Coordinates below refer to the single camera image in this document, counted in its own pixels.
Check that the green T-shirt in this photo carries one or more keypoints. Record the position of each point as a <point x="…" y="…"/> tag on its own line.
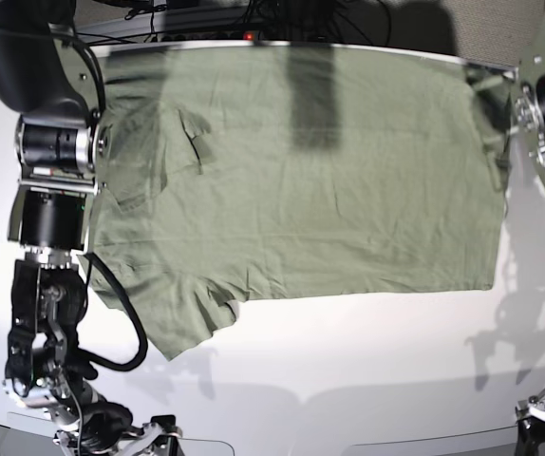
<point x="246" y="173"/>

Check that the black power strip red light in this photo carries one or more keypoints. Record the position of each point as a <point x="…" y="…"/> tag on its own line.
<point x="255" y="29"/>

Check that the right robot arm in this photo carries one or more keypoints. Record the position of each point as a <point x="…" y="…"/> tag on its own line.
<point x="53" y="81"/>

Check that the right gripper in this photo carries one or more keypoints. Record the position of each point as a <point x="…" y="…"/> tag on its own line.
<point x="105" y="428"/>

